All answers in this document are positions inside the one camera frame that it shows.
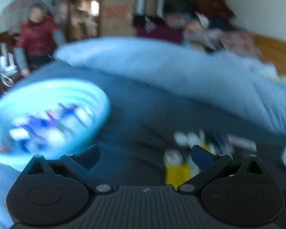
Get blue plastic basket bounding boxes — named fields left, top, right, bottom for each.
left=0, top=79, right=110, bottom=172

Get dark blue bed sheet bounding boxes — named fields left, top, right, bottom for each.
left=0, top=62, right=286, bottom=228

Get light blue folded duvet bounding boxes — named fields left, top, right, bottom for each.
left=54, top=37, right=286, bottom=135

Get wooden headboard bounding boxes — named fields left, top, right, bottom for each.
left=254, top=34, right=286, bottom=76

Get pile of clothes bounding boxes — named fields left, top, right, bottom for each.
left=133, top=0, right=261, bottom=58

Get woman in red jacket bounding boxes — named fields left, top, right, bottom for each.
left=14, top=3, right=67, bottom=77

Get stacked cardboard boxes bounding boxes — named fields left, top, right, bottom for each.
left=100, top=0, right=136, bottom=37

